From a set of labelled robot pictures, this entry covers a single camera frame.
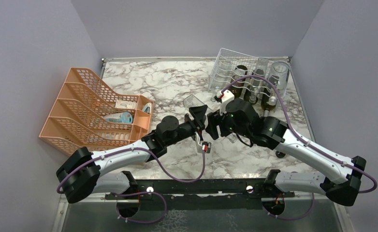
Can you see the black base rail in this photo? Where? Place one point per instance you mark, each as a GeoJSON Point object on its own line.
{"type": "Point", "coordinates": [205, 194]}

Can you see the white wire wine rack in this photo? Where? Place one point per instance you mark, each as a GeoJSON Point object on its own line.
{"type": "Point", "coordinates": [231, 65]}

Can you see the green wine bottle white label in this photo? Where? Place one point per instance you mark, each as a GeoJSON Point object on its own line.
{"type": "Point", "coordinates": [240, 80]}

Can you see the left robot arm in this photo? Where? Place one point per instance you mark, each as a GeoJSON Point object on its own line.
{"type": "Point", "coordinates": [79, 175]}

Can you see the red and black stopper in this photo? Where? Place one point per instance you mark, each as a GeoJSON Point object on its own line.
{"type": "Point", "coordinates": [280, 155]}

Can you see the orange plastic file organizer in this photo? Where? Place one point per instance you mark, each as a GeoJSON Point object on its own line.
{"type": "Point", "coordinates": [76, 118]}

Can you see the green wine bottle silver neck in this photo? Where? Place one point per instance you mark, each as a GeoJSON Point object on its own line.
{"type": "Point", "coordinates": [268, 101]}

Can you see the white card box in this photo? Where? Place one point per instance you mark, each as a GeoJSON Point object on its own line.
{"type": "Point", "coordinates": [120, 104]}

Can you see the blue white stapler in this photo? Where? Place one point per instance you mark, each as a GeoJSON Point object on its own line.
{"type": "Point", "coordinates": [147, 108]}

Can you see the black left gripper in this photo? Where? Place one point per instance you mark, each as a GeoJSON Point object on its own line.
{"type": "Point", "coordinates": [199, 113]}

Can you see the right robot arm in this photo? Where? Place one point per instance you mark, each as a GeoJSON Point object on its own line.
{"type": "Point", "coordinates": [337, 177]}

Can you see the clear bottle with silver cap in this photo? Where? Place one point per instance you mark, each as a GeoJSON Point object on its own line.
{"type": "Point", "coordinates": [278, 76]}

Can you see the tall clear glass bottle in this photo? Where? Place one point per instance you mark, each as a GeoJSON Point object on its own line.
{"type": "Point", "coordinates": [260, 70]}

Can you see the blue correction tape package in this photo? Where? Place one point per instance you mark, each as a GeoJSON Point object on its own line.
{"type": "Point", "coordinates": [123, 118]}

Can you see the green wine bottle dark label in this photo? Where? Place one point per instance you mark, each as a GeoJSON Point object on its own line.
{"type": "Point", "coordinates": [250, 94]}

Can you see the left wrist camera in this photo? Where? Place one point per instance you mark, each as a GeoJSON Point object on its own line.
{"type": "Point", "coordinates": [201, 145]}

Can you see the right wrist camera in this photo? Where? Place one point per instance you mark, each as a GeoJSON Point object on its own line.
{"type": "Point", "coordinates": [224, 97]}

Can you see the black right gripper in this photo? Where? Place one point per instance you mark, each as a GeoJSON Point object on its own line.
{"type": "Point", "coordinates": [213, 120]}

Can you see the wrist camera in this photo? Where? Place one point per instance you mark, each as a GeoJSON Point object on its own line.
{"type": "Point", "coordinates": [224, 97]}
{"type": "Point", "coordinates": [201, 145]}

